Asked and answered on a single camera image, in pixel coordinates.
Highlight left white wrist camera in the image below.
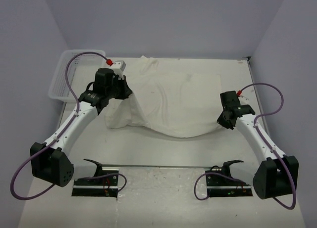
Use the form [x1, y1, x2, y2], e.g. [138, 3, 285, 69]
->
[106, 59, 126, 80]

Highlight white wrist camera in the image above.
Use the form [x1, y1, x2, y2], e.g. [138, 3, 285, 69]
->
[106, 59, 126, 80]
[236, 90, 249, 101]

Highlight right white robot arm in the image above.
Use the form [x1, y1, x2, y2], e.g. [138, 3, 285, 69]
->
[217, 91, 299, 199]

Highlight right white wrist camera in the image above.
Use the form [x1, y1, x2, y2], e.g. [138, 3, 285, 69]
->
[236, 90, 249, 101]

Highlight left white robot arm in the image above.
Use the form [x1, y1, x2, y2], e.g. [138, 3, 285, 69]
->
[30, 66, 132, 187]

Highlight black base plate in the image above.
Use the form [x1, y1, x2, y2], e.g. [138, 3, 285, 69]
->
[205, 166, 253, 198]
[71, 166, 119, 197]

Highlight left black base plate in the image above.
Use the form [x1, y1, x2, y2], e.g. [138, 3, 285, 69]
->
[71, 166, 119, 197]

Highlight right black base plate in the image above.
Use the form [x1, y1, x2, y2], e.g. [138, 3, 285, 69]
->
[205, 166, 253, 198]

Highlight white plastic basket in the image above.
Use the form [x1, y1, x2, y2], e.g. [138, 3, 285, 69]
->
[48, 49, 106, 103]

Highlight cream white t shirt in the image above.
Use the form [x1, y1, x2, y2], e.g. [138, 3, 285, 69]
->
[105, 56, 222, 138]

